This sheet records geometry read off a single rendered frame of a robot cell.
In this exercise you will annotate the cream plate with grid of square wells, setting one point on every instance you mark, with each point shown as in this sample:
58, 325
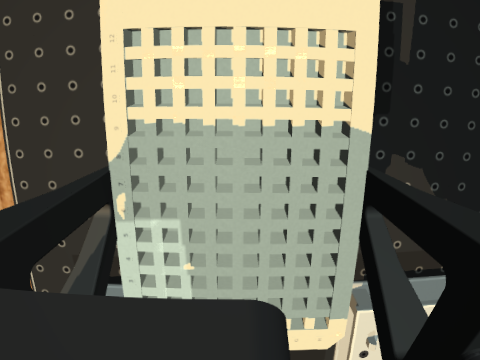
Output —
242, 101

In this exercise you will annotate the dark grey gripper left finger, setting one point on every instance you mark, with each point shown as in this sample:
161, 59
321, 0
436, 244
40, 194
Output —
31, 229

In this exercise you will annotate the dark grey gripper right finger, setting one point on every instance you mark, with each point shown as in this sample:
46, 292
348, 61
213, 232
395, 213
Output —
449, 233

